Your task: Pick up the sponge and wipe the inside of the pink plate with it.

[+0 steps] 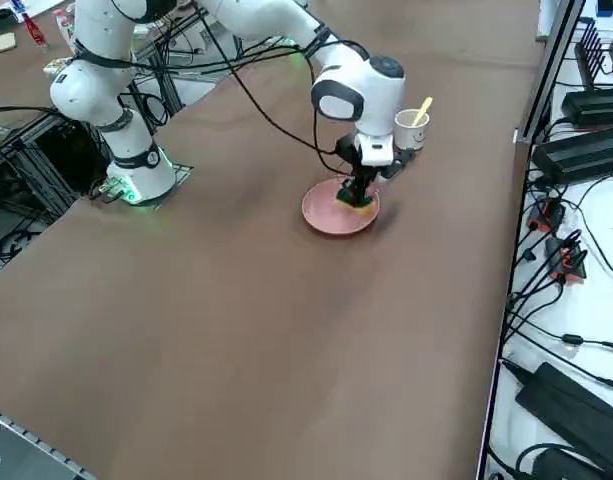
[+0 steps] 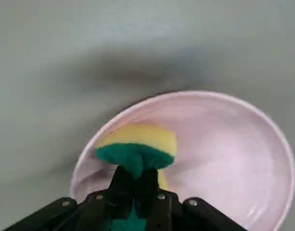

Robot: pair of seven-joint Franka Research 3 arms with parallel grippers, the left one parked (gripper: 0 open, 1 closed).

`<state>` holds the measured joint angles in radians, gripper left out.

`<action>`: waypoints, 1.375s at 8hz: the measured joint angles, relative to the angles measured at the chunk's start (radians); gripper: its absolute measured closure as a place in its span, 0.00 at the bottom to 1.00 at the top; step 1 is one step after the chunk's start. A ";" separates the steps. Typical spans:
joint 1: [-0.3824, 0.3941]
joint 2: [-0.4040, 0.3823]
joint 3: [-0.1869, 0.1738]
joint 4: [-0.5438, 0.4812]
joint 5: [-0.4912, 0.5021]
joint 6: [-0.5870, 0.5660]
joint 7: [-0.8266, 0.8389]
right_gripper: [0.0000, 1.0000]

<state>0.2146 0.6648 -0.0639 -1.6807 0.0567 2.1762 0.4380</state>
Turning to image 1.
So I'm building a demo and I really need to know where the pale yellow spoon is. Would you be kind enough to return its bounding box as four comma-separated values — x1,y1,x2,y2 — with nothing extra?
411,96,434,128

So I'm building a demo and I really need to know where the green and white packet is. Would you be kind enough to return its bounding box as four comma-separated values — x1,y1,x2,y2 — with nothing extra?
42,56,73,77

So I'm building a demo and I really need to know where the pink plate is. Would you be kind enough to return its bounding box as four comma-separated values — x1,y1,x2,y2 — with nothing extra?
301,178,382,238

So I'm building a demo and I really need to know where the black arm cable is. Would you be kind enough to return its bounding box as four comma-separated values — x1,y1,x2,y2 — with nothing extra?
195,0,348,177

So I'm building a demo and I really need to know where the black ribbed rack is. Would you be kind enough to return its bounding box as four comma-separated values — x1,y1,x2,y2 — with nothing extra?
573,16,613,92

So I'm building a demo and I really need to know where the clear bottle pink cap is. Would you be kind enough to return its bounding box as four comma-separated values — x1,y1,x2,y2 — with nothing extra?
52,6,76,50

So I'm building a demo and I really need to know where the white cup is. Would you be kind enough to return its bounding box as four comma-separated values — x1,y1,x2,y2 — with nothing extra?
393,108,432,162

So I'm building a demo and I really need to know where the orange and black plug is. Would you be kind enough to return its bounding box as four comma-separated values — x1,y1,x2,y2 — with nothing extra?
544,235,589,285
527,198,566,232

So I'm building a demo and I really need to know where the large black power adapter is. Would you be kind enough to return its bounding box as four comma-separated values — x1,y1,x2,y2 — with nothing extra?
514,361,613,474

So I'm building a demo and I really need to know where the red bottle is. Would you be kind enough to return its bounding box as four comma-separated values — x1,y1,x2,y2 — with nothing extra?
21,11,51,50

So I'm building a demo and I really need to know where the black metal frame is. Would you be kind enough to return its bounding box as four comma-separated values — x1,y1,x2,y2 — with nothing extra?
0,107,113,229

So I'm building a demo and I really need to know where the aluminium camera post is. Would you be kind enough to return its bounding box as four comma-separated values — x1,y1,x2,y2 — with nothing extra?
514,0,587,147

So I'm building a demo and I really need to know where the green and yellow sponge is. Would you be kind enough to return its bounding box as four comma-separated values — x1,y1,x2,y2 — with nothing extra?
335,189,379,216

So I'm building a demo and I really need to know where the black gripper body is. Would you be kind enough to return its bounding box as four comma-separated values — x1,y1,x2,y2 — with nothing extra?
334,134,406,183

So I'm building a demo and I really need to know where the grey aluminium rail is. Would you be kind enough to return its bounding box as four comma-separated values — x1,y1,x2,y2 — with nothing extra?
0,403,95,480

